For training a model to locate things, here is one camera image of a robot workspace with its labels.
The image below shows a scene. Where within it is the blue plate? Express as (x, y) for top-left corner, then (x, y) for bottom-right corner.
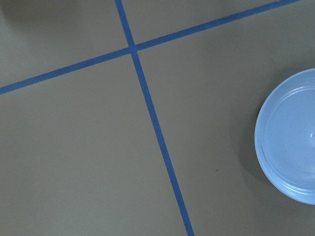
(254, 69), (315, 205)

